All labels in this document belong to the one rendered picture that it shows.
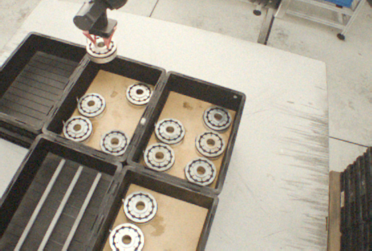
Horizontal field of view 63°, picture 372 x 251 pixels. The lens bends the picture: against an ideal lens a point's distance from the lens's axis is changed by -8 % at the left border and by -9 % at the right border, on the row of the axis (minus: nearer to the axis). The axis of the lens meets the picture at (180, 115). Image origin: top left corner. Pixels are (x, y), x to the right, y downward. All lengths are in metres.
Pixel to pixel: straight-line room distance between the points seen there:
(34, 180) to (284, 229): 0.89
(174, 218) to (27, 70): 0.84
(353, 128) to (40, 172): 2.16
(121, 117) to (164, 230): 0.43
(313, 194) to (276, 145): 0.25
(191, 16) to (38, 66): 1.78
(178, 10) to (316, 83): 1.64
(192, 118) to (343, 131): 1.56
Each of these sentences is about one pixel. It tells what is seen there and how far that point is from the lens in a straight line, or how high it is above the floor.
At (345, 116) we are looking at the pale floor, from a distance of 2.65.
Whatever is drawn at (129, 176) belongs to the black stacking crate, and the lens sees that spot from 1.03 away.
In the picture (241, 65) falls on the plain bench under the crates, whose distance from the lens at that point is 1.60.
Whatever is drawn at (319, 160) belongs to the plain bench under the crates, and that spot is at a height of 0.70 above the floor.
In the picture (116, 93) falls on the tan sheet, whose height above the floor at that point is 0.83.
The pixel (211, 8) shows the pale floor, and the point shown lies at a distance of 3.04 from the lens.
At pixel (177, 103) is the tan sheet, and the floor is 0.83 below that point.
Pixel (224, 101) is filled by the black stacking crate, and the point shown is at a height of 0.87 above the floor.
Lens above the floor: 1.83
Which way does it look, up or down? 56 degrees down
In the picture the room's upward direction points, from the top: 9 degrees clockwise
